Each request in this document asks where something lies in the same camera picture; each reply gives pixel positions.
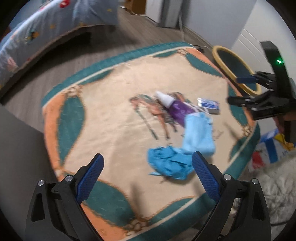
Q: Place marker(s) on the quilted horse pattern rug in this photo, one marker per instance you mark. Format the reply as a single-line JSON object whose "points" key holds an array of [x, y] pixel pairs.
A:
{"points": [[110, 108]]}

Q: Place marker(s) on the blue glove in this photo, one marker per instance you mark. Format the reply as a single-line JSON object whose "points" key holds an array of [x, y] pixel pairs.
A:
{"points": [[170, 162]]}

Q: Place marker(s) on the yellow rim teal trash bin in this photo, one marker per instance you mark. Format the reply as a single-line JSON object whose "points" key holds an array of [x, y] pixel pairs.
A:
{"points": [[233, 67]]}

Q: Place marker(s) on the blue white cardboard box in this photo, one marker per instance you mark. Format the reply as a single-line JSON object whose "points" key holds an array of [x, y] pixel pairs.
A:
{"points": [[267, 151]]}

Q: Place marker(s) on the small blue white packet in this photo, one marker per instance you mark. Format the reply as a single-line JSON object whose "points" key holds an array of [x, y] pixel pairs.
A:
{"points": [[210, 105]]}

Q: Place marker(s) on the blue patterned bed quilt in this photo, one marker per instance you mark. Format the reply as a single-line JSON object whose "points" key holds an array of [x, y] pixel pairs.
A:
{"points": [[39, 24]]}

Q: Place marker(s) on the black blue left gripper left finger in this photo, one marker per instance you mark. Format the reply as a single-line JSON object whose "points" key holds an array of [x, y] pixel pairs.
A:
{"points": [[55, 211]]}

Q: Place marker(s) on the white fluffy rug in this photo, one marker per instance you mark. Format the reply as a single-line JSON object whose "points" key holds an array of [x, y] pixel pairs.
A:
{"points": [[277, 181]]}

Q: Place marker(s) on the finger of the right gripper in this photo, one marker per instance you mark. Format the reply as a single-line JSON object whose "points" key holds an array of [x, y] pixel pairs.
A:
{"points": [[252, 79], [245, 100]]}

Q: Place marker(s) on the white air purifier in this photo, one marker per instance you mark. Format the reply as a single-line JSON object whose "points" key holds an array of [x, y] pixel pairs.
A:
{"points": [[163, 13]]}

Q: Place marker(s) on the light blue face mask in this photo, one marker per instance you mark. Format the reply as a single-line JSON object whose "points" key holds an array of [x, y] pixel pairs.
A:
{"points": [[198, 135]]}

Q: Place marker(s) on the wooden bedside cabinet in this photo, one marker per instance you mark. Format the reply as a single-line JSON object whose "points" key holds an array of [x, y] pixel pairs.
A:
{"points": [[135, 7]]}

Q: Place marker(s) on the purple spray bottle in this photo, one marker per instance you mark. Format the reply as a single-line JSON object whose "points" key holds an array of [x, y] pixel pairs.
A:
{"points": [[176, 108]]}

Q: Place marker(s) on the yellow snack bag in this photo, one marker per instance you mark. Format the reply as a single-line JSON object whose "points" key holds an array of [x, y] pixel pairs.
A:
{"points": [[281, 139]]}

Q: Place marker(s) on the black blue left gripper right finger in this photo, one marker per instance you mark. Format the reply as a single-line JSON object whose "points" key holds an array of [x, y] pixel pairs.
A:
{"points": [[252, 220]]}

